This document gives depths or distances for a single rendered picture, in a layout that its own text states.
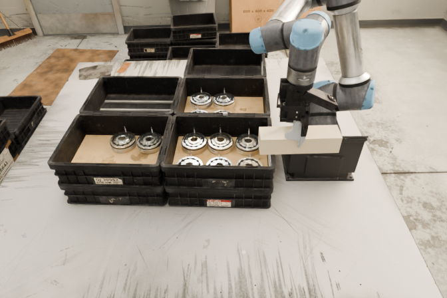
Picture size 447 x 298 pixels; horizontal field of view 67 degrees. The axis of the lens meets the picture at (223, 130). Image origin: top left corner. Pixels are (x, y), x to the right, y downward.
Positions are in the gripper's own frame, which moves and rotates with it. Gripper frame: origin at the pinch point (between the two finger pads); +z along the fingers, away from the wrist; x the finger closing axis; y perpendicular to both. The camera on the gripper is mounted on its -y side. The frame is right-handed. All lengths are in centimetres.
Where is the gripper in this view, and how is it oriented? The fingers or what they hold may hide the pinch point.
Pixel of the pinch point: (299, 136)
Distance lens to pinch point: 105.8
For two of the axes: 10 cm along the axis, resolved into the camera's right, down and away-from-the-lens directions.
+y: -10.0, 0.3, 0.0
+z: 0.2, 7.7, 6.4
